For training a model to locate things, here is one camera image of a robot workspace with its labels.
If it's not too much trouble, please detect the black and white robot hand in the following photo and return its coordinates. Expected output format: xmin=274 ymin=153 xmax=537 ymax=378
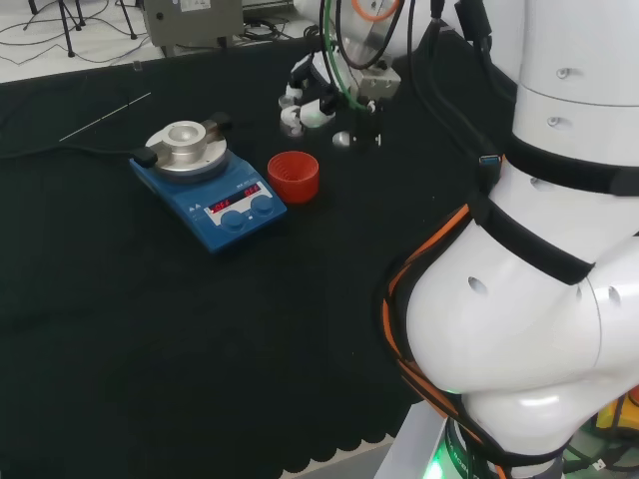
xmin=278 ymin=51 xmax=350 ymax=137

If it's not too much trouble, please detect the heater with blue base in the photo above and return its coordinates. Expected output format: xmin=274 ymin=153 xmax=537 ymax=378
xmin=128 ymin=112 xmax=290 ymax=256

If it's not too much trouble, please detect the grey metal box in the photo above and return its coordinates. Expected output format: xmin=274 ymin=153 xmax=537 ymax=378
xmin=141 ymin=0 xmax=247 ymax=50

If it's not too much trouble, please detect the thin glass rod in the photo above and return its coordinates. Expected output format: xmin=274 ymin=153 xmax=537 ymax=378
xmin=58 ymin=91 xmax=153 ymax=144

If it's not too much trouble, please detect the black tripod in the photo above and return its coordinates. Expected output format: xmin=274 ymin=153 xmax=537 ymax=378
xmin=27 ymin=0 xmax=139 ymax=59

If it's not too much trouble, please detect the black bench cloth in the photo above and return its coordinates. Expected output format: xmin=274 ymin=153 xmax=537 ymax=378
xmin=0 ymin=29 xmax=520 ymax=479

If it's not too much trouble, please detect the wrist camera with metal bracket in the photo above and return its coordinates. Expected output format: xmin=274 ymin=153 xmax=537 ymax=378
xmin=347 ymin=63 xmax=402 ymax=153

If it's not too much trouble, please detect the red ribbed ring holder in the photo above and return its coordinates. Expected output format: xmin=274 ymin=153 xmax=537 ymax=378
xmin=267 ymin=150 xmax=320 ymax=206

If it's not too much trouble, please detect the black heater cable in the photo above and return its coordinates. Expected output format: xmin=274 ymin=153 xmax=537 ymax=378
xmin=0 ymin=143 xmax=147 ymax=162

